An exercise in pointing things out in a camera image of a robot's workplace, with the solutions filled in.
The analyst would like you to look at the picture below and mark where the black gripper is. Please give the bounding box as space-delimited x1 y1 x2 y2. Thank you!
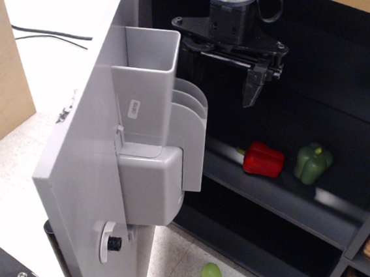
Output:
171 1 288 108

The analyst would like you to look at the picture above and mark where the grey toy fridge door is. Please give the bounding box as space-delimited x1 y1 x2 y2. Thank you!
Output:
22 18 217 277

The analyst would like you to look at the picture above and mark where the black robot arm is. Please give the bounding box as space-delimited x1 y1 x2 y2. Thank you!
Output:
171 0 288 108

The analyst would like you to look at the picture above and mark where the green bell pepper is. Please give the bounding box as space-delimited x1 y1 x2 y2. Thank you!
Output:
293 142 333 185

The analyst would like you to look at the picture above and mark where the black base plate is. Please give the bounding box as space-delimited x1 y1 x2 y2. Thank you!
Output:
0 247 38 277

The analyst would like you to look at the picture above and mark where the small green toy pear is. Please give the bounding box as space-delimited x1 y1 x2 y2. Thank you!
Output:
200 262 223 277

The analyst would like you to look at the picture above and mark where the red bell pepper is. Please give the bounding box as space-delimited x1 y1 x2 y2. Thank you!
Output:
236 141 285 178

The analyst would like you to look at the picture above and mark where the black fridge door handle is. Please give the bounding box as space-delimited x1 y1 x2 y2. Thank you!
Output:
43 220 71 277

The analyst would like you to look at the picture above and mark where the thin black floor cable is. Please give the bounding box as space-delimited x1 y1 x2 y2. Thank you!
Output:
14 31 90 51

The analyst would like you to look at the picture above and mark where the dark grey fridge cabinet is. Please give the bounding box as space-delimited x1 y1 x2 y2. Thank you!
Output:
174 0 370 277

